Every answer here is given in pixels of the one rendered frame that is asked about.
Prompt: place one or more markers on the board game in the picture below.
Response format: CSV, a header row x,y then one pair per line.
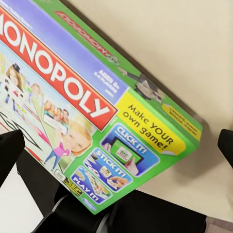
x,y
88,116

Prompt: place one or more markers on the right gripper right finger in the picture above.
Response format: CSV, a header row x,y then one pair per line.
x,y
225,144

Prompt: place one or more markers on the bed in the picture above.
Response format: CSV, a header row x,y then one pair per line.
x,y
185,47

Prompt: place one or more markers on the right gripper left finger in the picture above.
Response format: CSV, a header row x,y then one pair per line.
x,y
12,145

